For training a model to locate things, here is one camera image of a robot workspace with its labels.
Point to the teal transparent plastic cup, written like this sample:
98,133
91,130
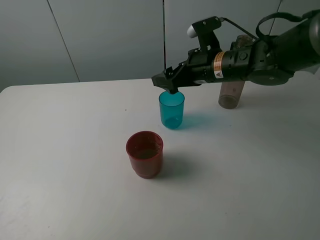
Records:
171,109

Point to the smoky transparent water bottle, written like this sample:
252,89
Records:
230,92

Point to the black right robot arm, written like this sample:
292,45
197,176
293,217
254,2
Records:
270,60

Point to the red plastic cup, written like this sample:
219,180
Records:
145,152

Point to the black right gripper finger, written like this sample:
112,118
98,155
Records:
167,71
169,83

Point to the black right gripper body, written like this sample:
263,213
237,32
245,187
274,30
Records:
196,70

